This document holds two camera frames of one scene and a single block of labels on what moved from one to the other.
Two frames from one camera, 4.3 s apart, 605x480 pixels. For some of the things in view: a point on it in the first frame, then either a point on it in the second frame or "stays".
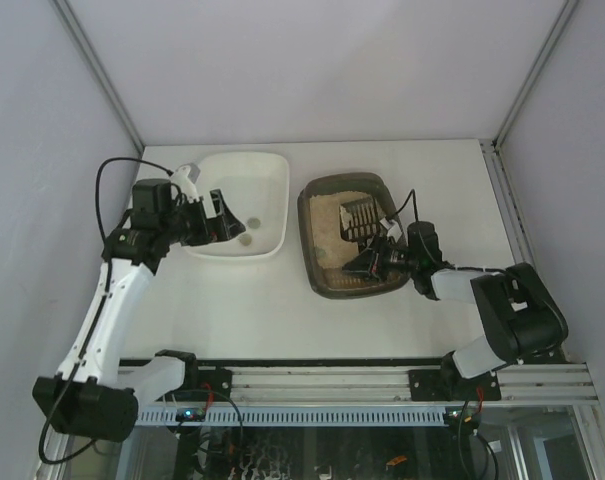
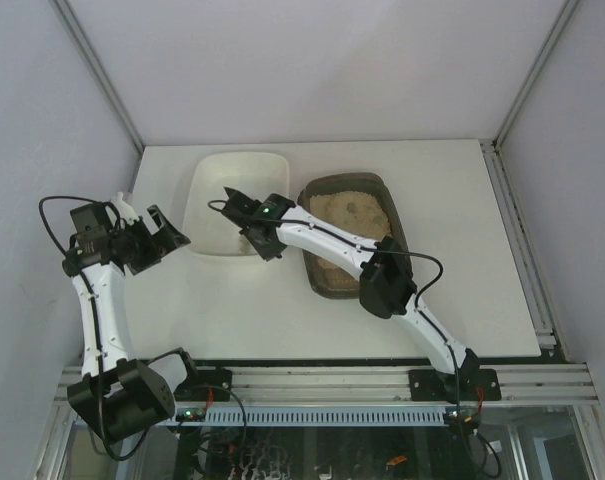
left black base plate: [201, 384] stays
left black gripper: [210, 220] to [145, 245]
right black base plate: [448, 385] stays
